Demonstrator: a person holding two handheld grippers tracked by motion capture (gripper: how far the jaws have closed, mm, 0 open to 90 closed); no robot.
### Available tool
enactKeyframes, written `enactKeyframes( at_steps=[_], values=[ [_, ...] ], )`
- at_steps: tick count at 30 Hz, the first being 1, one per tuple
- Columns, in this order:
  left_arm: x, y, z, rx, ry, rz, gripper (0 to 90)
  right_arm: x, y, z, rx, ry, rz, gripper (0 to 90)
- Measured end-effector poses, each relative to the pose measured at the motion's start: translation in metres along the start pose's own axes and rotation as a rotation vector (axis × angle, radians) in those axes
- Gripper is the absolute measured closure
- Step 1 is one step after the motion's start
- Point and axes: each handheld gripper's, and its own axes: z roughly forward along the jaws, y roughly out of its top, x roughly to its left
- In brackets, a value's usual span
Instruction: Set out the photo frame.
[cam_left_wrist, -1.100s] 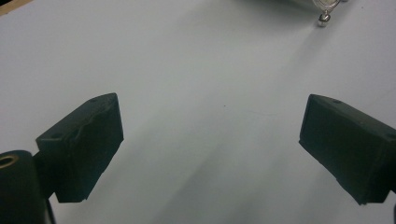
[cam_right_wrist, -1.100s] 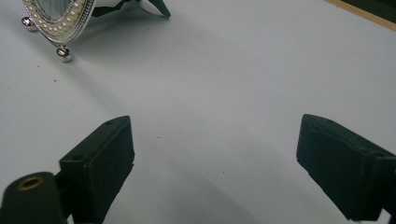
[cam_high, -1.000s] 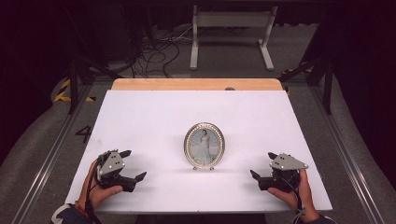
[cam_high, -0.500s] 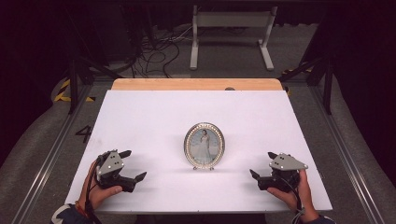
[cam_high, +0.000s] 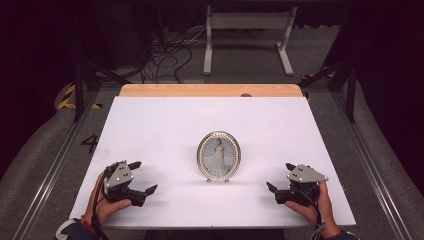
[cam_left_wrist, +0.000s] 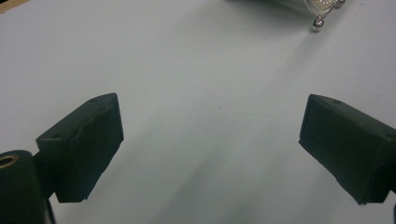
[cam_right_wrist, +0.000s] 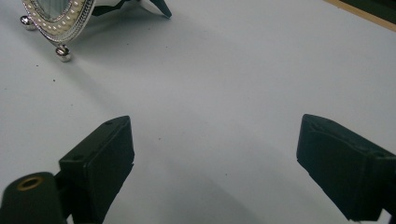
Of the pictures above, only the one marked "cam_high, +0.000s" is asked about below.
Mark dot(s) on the yellow black floor tape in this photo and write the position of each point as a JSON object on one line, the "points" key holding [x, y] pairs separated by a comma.
{"points": [[66, 103]]}

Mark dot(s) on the aluminium rail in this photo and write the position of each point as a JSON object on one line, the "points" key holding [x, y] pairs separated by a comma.
{"points": [[370, 166], [56, 170]]}

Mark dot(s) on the person's right hand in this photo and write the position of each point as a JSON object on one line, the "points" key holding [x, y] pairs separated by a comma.
{"points": [[320, 215]]}

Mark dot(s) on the white board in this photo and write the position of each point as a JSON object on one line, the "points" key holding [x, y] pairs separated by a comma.
{"points": [[283, 133]]}

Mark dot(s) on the black metal stand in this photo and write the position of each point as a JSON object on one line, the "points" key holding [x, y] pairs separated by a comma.
{"points": [[78, 93], [350, 96]]}

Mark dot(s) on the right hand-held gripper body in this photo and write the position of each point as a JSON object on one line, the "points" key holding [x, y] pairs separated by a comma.
{"points": [[306, 174]]}

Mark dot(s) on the oval silver photo frame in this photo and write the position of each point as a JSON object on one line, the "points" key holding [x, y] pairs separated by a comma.
{"points": [[218, 156]]}

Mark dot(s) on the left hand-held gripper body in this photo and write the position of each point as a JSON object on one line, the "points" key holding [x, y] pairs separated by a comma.
{"points": [[120, 175]]}

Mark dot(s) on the wooden table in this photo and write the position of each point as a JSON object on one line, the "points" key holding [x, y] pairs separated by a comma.
{"points": [[206, 90]]}

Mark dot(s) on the dark round table grommet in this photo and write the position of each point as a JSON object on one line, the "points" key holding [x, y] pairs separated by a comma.
{"points": [[246, 95]]}

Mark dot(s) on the red wrist band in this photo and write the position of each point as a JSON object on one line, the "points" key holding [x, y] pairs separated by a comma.
{"points": [[87, 224]]}

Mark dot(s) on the person's left hand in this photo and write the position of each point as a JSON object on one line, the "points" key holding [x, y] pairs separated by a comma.
{"points": [[103, 210]]}

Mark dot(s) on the white metal desk frame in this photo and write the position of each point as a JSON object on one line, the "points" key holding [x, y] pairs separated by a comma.
{"points": [[246, 20]]}

